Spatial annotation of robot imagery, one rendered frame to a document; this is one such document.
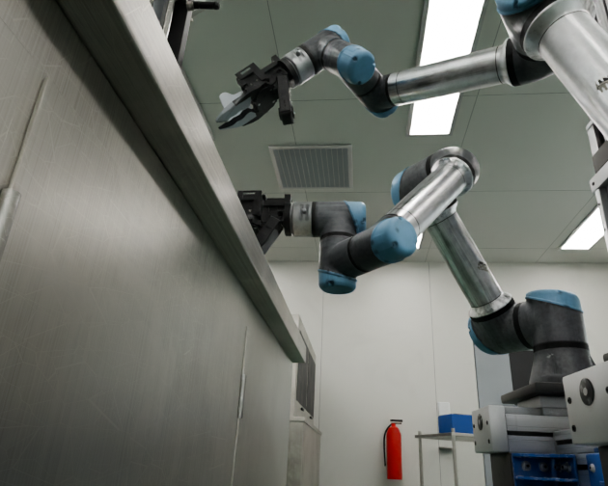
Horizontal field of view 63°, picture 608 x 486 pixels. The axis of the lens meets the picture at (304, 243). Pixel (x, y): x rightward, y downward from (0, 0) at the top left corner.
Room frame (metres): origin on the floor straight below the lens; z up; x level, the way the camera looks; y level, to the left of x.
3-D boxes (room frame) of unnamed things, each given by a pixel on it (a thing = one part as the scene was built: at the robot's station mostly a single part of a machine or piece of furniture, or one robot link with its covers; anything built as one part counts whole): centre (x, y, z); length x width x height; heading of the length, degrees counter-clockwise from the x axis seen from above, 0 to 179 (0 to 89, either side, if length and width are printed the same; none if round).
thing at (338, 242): (0.91, -0.08, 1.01); 0.11 x 0.08 x 0.11; 35
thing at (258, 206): (0.95, 0.09, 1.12); 0.12 x 0.08 x 0.09; 83
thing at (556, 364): (1.14, -0.60, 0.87); 0.15 x 0.15 x 0.10
